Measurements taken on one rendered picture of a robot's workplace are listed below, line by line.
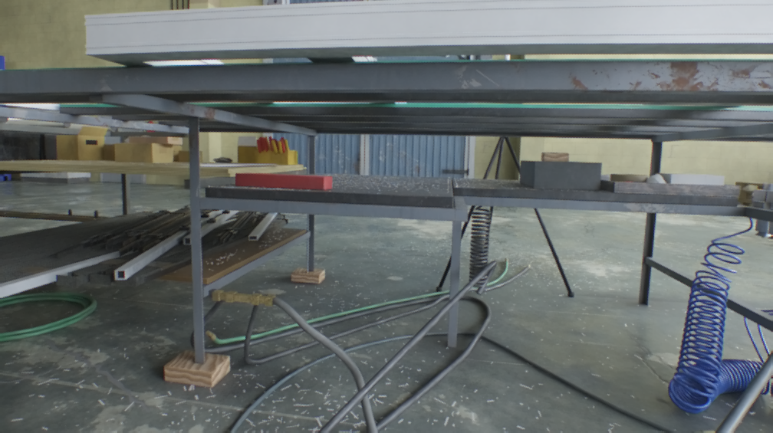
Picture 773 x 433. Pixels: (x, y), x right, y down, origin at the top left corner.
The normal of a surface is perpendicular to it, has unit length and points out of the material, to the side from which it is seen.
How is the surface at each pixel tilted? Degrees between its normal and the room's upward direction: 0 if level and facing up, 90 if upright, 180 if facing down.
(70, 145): 90
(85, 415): 0
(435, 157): 90
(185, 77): 90
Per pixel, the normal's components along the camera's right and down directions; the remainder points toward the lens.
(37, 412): 0.03, -1.00
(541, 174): -0.16, 0.08
